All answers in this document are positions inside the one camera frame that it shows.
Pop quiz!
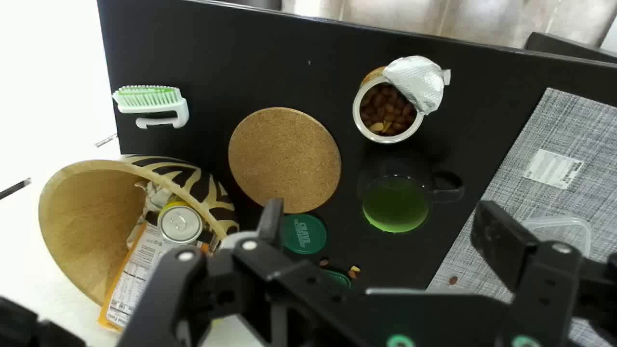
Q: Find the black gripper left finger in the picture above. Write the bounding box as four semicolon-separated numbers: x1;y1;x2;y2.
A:
118;196;369;347

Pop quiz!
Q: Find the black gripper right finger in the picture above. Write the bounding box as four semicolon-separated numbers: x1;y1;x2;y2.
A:
471;198;617;347

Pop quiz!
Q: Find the white brush with green bristles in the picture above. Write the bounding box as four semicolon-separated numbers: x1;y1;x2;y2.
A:
112;83;193;131

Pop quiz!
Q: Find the brown bowl with zebra pattern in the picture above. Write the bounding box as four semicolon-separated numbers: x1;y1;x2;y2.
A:
37;154;241;308

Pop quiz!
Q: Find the clear plastic container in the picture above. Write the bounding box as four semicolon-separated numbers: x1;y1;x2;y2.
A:
521;214;594;258

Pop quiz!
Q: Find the orange food packet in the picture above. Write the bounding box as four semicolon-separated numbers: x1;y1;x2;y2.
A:
97;220;170;333

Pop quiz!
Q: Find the yellow drink can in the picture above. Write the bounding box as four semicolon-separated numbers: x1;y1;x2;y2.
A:
157;196;207;247

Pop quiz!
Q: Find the grey woven placemat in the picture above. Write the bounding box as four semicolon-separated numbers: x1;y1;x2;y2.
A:
426;87;617;347

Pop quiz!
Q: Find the dark green round lid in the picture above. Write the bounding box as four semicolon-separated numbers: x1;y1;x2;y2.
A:
320;268;353;289
280;212;330;258

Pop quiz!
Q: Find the round cork coaster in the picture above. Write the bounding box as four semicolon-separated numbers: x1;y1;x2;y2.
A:
226;106;344;216

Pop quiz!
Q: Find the black mug with green inside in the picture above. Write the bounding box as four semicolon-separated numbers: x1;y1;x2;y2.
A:
357;152;467;237

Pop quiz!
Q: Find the black table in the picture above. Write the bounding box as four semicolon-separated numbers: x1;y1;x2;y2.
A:
95;0;617;293

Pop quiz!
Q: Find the white cup of nuts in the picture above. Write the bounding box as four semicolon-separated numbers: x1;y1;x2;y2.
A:
351;54;453;146

